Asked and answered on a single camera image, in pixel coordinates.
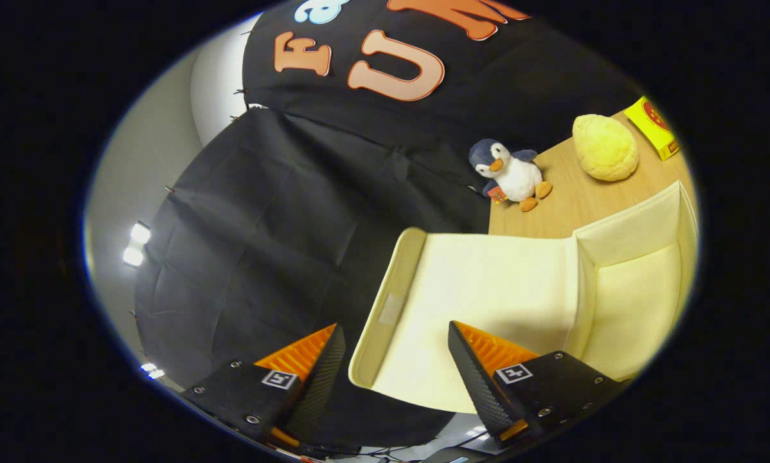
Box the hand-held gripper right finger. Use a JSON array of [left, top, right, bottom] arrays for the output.
[[448, 320, 627, 449]]

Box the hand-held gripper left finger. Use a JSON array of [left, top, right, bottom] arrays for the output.
[[181, 323, 347, 451]]

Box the beige storage box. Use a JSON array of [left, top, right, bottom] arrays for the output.
[[348, 180, 701, 415]]

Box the penguin plush toy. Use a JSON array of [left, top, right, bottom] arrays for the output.
[[468, 138, 553, 213]]

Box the yellow round plush toy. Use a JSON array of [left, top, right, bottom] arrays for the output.
[[572, 114, 640, 182]]

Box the yellow book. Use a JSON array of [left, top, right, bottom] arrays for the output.
[[623, 95, 681, 161]]

